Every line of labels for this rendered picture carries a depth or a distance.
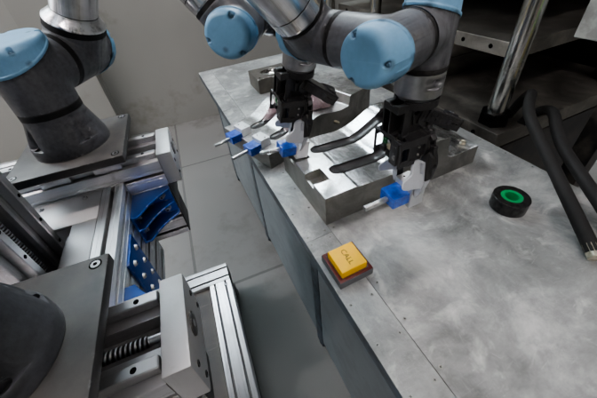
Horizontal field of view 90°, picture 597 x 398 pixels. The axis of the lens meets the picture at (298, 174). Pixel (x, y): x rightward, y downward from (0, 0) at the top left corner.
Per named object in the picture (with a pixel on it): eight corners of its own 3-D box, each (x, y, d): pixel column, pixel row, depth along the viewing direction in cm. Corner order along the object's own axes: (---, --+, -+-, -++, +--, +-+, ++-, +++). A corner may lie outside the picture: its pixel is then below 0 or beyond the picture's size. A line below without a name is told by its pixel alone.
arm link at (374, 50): (317, 81, 42) (364, 58, 47) (388, 101, 35) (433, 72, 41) (314, 19, 37) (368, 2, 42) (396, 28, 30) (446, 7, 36)
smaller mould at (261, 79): (259, 94, 141) (258, 80, 136) (250, 84, 152) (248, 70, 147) (298, 84, 146) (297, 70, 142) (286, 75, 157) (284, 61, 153)
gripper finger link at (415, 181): (395, 204, 59) (394, 163, 55) (419, 194, 61) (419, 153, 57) (407, 211, 56) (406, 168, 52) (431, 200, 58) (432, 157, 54)
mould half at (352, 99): (271, 169, 94) (266, 139, 88) (227, 140, 110) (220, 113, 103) (369, 111, 119) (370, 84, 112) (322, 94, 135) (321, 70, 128)
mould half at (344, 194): (326, 225, 74) (324, 184, 66) (285, 170, 93) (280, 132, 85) (473, 162, 89) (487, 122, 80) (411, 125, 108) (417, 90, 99)
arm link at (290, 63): (308, 40, 66) (326, 54, 61) (306, 60, 70) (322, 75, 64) (277, 42, 64) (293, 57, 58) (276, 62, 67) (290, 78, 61)
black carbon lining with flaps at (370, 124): (334, 182, 76) (334, 152, 70) (306, 152, 88) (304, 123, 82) (438, 142, 86) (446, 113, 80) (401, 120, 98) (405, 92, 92)
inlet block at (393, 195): (370, 226, 60) (372, 206, 57) (356, 210, 64) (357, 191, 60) (421, 202, 64) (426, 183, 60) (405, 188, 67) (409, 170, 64)
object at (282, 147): (262, 167, 77) (263, 151, 74) (256, 155, 80) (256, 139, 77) (307, 156, 82) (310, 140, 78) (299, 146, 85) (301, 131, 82)
